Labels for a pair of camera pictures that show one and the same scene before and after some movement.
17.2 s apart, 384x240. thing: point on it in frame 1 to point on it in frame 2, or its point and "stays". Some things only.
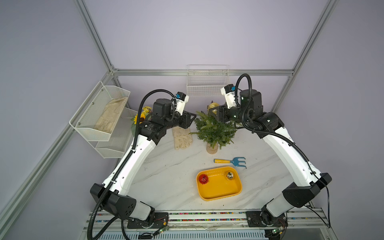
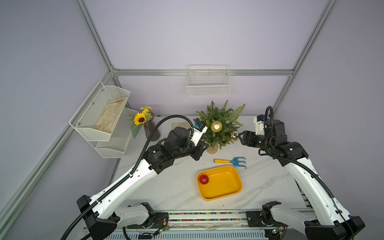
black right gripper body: [236, 115] to [259, 142]
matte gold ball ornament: [213, 105] to [216, 126]
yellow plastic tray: [216, 183] stays
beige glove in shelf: [106, 122] stays
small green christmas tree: [215, 134] stays
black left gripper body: [182, 122] to [188, 151]
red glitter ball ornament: [203, 179] stays
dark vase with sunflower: [145, 115] stays
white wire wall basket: [205, 80] stays
